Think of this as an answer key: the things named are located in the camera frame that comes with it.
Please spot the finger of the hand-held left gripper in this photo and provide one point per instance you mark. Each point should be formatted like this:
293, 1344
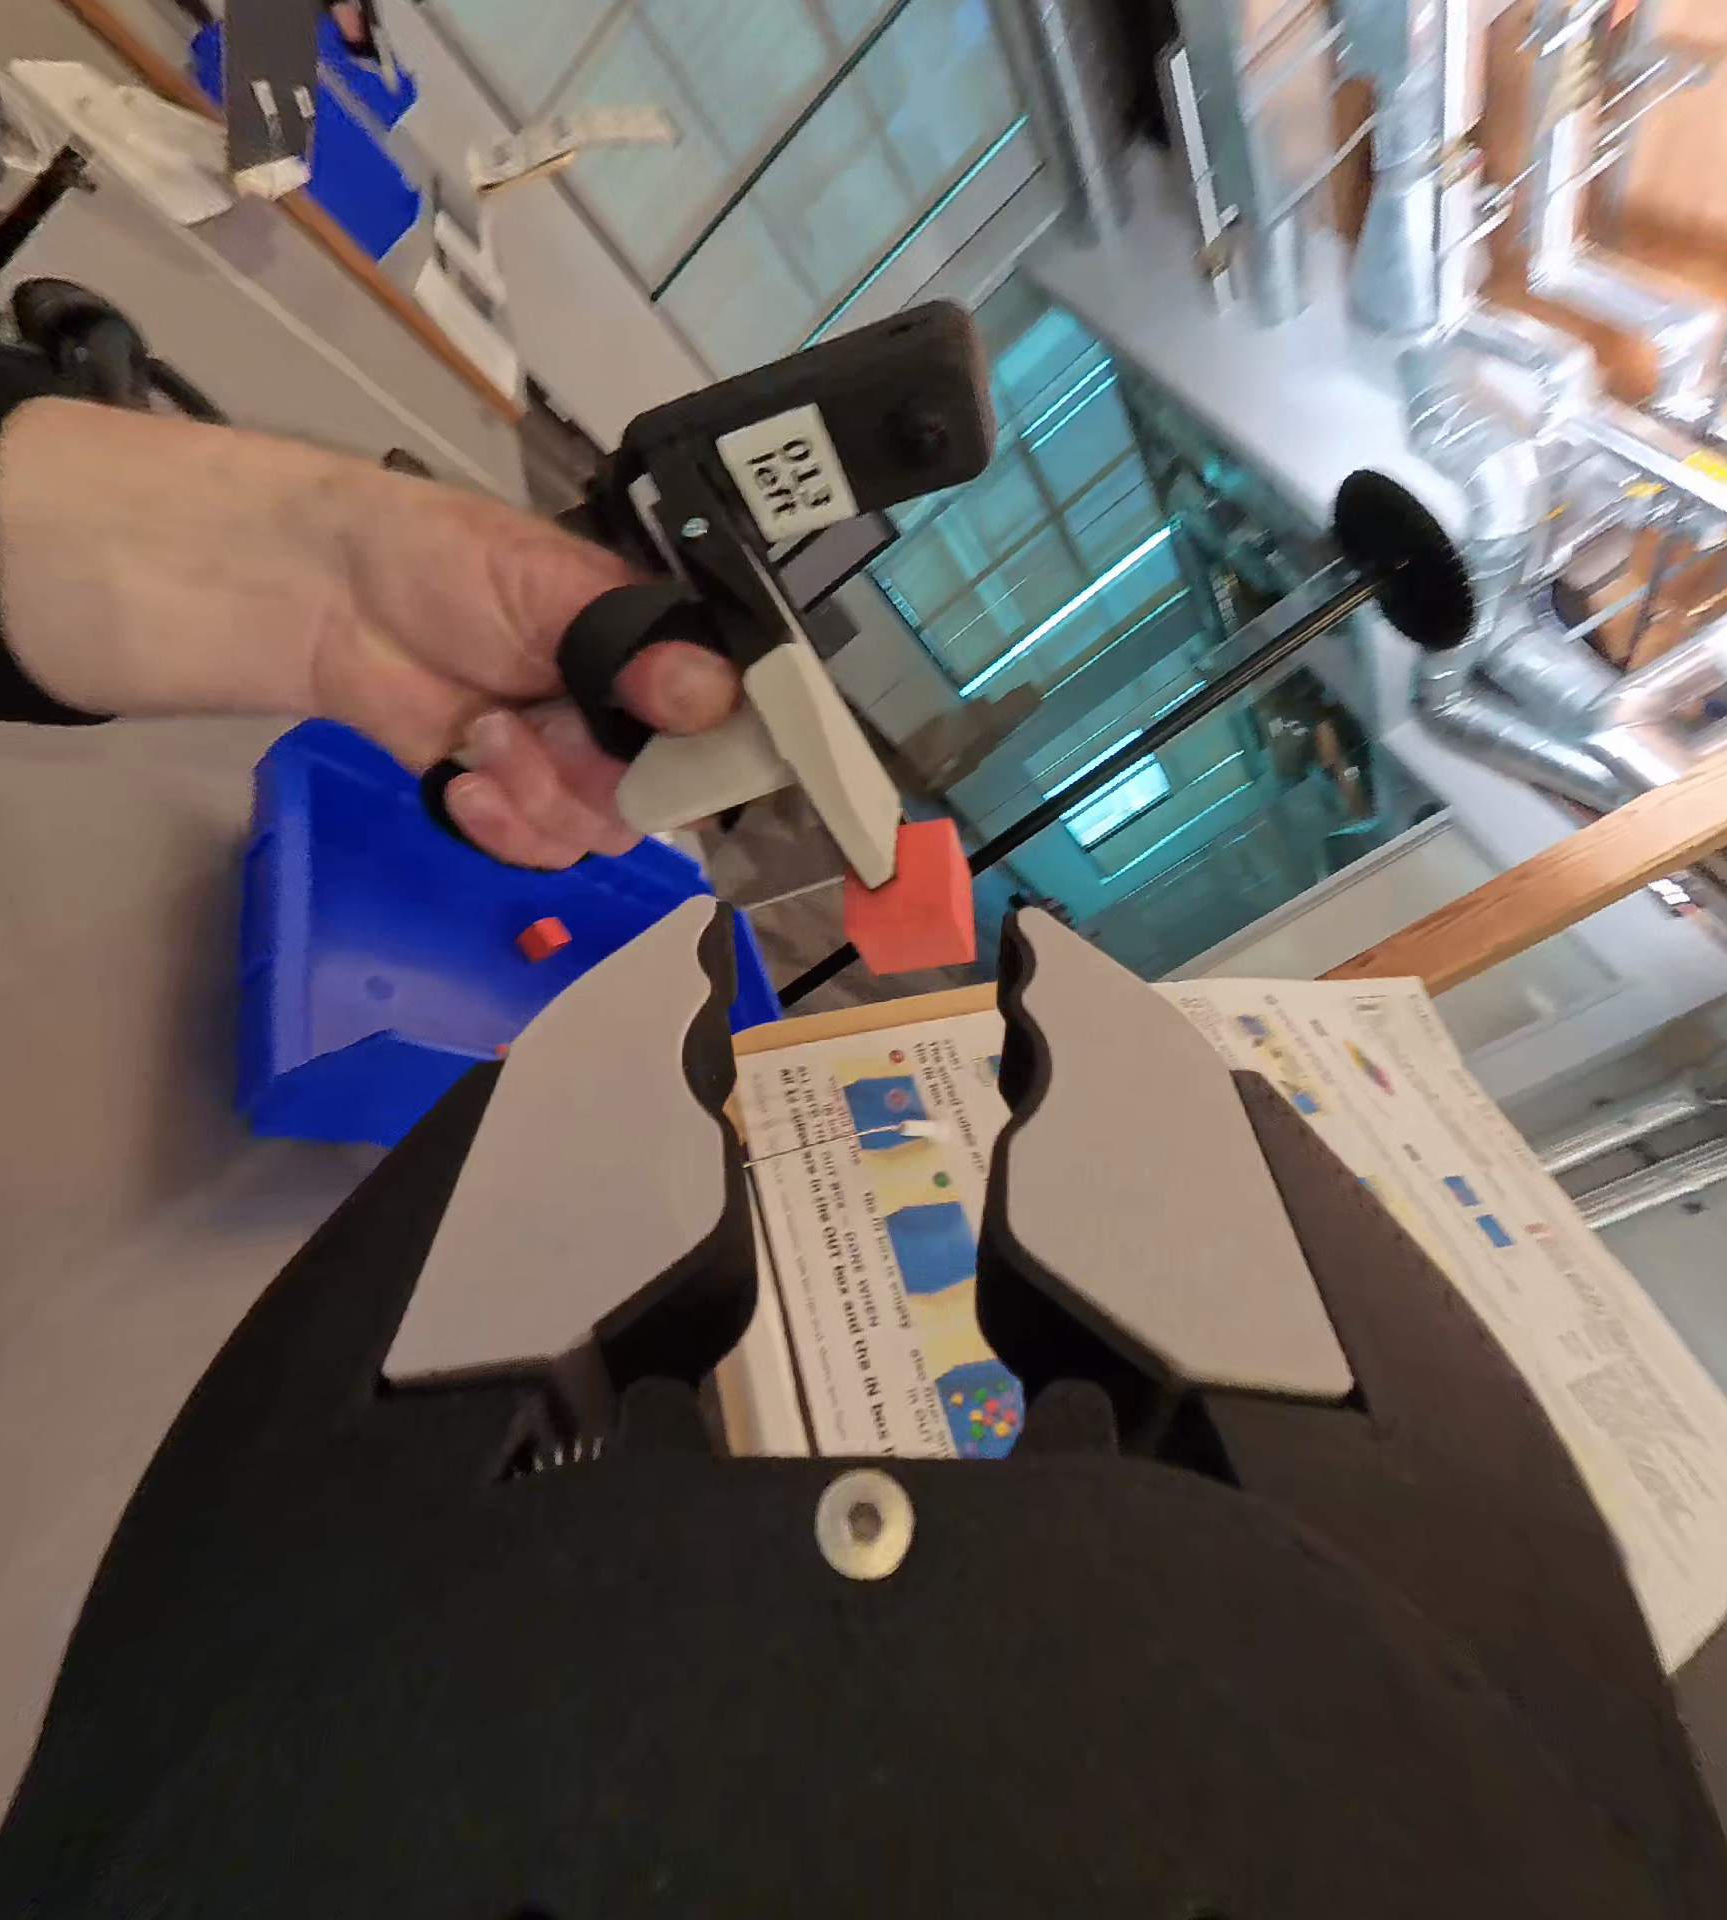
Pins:
835, 764

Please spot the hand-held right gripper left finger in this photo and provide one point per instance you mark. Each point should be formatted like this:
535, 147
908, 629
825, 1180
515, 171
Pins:
579, 1184

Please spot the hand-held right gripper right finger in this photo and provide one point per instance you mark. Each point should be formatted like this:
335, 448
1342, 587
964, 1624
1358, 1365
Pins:
1164, 1200

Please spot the blue plastic bin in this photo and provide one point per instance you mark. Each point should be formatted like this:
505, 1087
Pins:
361, 164
353, 960

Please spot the person's left hand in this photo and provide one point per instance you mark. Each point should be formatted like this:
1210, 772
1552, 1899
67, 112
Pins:
353, 600

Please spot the small red cube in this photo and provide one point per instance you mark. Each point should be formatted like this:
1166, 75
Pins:
547, 939

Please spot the wooden instruction board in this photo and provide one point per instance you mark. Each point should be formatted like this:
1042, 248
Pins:
805, 1035

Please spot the printed instruction sheet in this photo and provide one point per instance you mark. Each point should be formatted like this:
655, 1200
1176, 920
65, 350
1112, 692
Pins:
1478, 1274

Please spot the black pole with round disc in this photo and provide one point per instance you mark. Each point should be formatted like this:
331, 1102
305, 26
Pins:
1404, 563

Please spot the light wooden beam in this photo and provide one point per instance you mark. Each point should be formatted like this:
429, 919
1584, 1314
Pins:
1584, 854

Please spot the large silver metal pipes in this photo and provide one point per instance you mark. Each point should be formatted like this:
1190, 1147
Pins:
1538, 645

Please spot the dark grey box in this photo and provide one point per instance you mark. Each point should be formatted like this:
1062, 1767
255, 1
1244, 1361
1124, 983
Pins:
271, 91

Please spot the white papers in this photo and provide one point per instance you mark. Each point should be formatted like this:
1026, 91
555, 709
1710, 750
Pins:
143, 143

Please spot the black office chair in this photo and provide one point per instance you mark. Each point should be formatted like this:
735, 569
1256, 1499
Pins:
83, 338

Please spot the silver spiral ventilation duct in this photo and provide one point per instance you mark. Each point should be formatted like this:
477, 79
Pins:
1396, 210

